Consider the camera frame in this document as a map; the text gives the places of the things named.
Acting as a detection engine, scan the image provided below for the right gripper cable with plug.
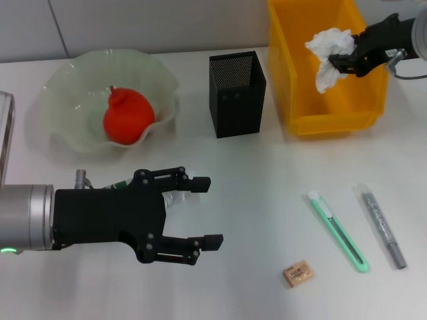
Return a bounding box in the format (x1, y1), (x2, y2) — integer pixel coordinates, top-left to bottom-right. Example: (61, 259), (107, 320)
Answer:
(385, 48), (427, 81)

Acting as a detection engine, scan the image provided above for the black mesh pen holder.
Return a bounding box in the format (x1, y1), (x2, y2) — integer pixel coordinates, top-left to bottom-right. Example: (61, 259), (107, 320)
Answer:
(209, 50), (267, 139)

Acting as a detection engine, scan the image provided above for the grey wrapped pen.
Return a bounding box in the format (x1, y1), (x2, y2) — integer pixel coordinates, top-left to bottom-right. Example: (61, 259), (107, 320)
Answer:
(352, 182), (408, 270)

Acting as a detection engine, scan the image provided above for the gripper cable with plug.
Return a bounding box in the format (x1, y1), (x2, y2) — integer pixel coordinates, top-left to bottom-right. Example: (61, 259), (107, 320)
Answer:
(75, 169), (97, 190)
(385, 48), (427, 81)

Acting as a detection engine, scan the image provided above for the white paper ball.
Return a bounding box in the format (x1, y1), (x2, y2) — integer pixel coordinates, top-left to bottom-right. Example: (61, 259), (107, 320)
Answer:
(304, 28), (356, 95)

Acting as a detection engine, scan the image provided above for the clear water bottle green label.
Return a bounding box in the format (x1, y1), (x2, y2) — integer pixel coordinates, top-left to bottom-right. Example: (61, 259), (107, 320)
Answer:
(101, 173), (203, 211)

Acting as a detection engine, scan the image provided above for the red-orange toy orange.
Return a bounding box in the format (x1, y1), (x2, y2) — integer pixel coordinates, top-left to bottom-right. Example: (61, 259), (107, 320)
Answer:
(102, 85), (156, 145)

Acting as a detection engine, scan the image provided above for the green utility knife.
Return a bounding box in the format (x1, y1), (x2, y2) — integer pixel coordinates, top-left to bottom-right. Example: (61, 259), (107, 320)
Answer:
(306, 190), (370, 274)

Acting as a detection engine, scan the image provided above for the tan eraser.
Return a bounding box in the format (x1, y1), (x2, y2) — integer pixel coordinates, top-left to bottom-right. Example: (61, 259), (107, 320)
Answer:
(282, 260), (316, 287)

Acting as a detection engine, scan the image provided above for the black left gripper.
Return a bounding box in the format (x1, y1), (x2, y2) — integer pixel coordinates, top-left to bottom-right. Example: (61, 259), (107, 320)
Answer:
(53, 165), (224, 267)

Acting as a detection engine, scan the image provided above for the left gripper cable with plug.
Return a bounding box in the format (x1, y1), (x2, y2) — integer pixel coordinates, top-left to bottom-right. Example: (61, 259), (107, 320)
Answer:
(75, 169), (97, 190)

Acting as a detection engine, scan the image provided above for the yellow plastic bin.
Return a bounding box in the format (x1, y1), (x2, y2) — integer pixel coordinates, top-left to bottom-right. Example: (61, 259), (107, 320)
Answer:
(266, 0), (390, 137)

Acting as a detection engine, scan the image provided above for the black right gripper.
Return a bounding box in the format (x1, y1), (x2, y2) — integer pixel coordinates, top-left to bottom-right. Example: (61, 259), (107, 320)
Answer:
(328, 13), (418, 78)

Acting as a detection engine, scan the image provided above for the pale green glass fruit bowl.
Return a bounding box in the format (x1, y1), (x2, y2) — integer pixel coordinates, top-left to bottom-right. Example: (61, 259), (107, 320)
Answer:
(41, 49), (181, 155)

